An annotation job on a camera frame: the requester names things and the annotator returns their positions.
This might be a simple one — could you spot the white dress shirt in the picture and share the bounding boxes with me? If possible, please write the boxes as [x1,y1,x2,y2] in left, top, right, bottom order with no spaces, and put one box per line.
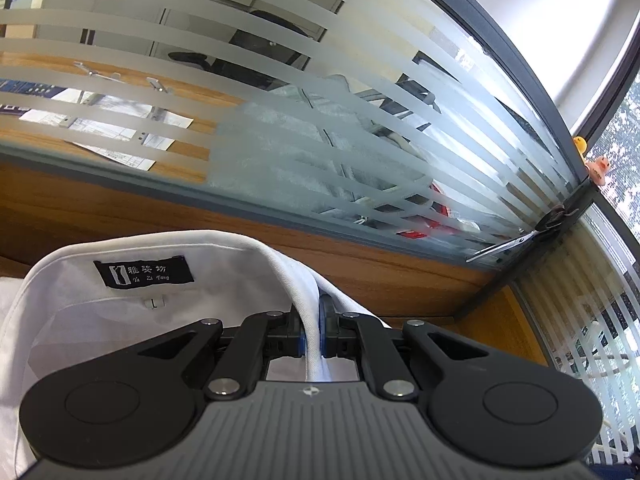
[0,230,396,480]

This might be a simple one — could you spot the clear plastic bag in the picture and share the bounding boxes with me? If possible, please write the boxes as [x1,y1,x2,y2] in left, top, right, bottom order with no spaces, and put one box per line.
[215,74,451,221]

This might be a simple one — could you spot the black office chair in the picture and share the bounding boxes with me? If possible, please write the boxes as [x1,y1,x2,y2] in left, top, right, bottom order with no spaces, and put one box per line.
[167,10,321,92]

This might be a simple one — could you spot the printed paper sheets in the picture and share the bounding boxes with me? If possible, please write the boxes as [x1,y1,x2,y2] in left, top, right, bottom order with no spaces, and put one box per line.
[20,87,194,169]

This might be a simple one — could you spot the blue printed booklet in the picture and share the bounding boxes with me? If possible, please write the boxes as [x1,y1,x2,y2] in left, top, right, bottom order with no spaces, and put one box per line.
[0,77,66,114]

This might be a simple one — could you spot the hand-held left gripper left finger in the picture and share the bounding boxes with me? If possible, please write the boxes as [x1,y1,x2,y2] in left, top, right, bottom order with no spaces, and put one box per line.
[130,305,307,401]

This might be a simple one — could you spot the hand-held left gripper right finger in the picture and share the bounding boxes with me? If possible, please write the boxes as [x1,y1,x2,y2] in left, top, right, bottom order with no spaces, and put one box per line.
[319,296,496,401]

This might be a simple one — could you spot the pink rubber toy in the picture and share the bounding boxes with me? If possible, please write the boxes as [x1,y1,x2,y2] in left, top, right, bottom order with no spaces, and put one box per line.
[584,156,612,184]

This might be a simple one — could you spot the red plastic object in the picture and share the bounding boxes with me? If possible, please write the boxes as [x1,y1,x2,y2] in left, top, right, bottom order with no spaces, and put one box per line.
[397,182,453,241]

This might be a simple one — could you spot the black handled scissors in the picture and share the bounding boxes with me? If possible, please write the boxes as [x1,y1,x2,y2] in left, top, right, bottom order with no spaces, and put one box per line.
[465,202,581,264]

